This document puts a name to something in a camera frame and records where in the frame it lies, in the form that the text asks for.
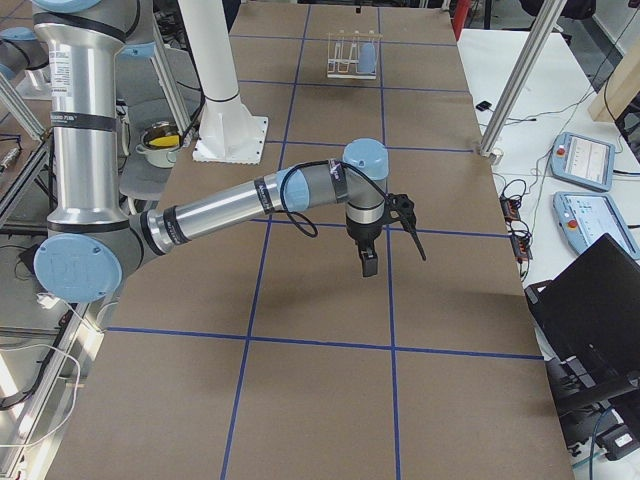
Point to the lower teach pendant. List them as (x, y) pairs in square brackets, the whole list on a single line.
[(585, 217)]

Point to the light blue plastic cup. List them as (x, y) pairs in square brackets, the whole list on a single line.
[(367, 61)]

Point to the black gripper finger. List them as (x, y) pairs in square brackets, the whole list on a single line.
[(368, 257)]

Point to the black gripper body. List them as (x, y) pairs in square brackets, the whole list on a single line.
[(363, 232)]

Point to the small black device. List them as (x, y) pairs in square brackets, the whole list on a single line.
[(483, 105)]

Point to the teach pendant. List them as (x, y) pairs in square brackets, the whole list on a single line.
[(585, 217), (583, 161)]

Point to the upper teach pendant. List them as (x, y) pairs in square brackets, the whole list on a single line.
[(583, 161)]

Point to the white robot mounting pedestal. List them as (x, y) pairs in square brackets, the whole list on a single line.
[(228, 131)]

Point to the aluminium frame post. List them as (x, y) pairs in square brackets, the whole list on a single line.
[(535, 42)]

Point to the white side table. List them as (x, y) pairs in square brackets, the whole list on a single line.
[(553, 103)]

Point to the black laptop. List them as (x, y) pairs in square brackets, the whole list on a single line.
[(590, 313)]

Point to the orange black adapter box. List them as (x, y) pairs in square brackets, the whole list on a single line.
[(510, 209)]

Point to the white wire cup rack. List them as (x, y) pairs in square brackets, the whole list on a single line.
[(342, 54)]

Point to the white enamel pot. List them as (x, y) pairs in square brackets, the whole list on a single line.
[(159, 144)]

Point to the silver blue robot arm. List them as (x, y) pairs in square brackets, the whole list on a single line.
[(93, 242), (21, 50)]

